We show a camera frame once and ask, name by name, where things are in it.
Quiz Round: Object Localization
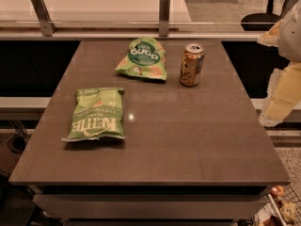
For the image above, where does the glass partition panel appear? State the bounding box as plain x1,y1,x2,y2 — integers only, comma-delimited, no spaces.
0,0,301,30

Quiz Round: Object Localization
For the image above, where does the right metal glass bracket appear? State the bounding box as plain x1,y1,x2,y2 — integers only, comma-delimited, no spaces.
279,0,299,19

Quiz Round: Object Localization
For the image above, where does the middle metal glass bracket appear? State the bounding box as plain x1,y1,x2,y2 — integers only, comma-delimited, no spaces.
159,0,170,37

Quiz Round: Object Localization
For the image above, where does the left metal glass bracket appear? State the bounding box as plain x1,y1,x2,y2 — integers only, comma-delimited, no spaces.
30,0,55,37

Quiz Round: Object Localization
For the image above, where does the green round-logo snack bag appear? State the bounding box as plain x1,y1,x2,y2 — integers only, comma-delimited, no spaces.
116,37,167,81

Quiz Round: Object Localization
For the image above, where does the metal glass bracket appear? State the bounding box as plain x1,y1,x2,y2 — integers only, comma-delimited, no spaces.
159,0,170,37
279,0,299,19
30,0,55,37

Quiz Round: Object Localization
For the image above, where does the orange soda can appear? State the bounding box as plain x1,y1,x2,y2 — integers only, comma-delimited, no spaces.
180,43,205,87

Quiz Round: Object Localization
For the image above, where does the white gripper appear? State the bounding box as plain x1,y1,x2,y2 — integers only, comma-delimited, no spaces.
257,1,301,127

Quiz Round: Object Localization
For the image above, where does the green Kettle chips bag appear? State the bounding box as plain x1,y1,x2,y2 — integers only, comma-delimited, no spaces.
62,88,124,142

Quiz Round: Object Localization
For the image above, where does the black office chair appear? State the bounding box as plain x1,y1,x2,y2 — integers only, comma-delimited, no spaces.
241,0,279,31

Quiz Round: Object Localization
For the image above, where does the wire basket with items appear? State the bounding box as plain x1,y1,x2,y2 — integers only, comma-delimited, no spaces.
234,186,301,226

